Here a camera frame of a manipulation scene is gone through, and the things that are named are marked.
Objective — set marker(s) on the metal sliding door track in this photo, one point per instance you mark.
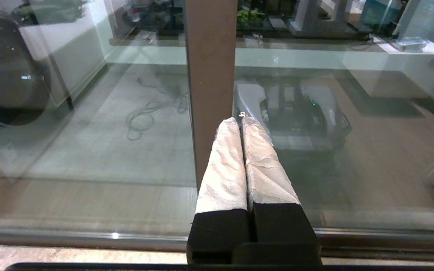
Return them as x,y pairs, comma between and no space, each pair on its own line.
89,241

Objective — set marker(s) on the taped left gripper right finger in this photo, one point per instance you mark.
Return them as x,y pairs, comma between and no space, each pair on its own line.
269,184

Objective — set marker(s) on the beige sofa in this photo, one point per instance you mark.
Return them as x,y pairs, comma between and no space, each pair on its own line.
74,56

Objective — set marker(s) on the grey rug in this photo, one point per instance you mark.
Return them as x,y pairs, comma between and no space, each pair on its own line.
89,150

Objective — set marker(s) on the dark green cloth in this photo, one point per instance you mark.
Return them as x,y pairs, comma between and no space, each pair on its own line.
47,10

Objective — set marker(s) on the brown fixed door frame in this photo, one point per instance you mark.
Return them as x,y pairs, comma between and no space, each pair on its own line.
211,75

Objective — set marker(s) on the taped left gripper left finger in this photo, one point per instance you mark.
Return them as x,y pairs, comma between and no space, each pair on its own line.
222,180

